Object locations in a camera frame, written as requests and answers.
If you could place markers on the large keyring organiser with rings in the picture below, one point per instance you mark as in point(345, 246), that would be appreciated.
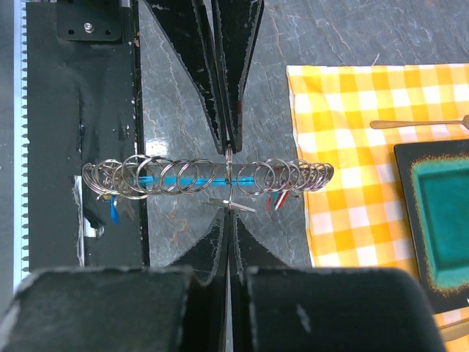
point(141, 176)

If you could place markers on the silver key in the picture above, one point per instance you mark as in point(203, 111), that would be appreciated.
point(230, 205)

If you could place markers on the orange checkered cloth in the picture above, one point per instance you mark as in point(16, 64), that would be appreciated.
point(359, 218)

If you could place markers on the gold fork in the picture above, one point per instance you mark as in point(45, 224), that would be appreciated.
point(384, 124)

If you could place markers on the white cable duct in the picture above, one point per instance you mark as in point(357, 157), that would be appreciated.
point(21, 148)

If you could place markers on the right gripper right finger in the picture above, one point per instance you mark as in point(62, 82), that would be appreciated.
point(279, 308)

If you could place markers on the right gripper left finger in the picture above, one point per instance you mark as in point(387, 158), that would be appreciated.
point(180, 307)

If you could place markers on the black teal square plate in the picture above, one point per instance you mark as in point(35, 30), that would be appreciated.
point(434, 178)

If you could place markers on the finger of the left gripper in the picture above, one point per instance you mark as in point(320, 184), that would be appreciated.
point(185, 25)
point(236, 27)

